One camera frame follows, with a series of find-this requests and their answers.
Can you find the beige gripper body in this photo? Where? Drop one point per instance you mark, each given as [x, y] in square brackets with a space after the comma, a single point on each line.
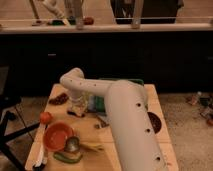
[79, 107]

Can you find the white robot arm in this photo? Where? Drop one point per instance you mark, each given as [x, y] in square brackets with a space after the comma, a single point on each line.
[126, 107]

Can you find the green plastic bin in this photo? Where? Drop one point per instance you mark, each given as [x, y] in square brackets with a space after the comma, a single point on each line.
[96, 103]

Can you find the small brown item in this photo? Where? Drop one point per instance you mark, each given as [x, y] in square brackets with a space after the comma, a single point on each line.
[97, 126]

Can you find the grey cloth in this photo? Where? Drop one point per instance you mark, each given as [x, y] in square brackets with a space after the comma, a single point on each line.
[104, 121]

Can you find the red tomato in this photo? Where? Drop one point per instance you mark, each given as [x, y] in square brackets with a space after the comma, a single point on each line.
[45, 117]

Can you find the orange bowl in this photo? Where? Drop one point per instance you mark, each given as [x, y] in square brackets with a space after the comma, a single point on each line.
[55, 136]

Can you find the yellow banana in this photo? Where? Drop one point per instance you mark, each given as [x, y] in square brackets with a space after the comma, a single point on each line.
[92, 146]

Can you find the green chili pepper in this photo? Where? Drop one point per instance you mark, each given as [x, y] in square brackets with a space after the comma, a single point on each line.
[60, 157]

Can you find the black chair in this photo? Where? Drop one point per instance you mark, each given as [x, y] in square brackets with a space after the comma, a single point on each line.
[7, 101]

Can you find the dark brown plate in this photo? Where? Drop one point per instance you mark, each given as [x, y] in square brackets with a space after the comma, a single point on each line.
[155, 121]

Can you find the white-handled knife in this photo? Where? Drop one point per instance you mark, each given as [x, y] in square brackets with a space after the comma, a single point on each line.
[41, 158]

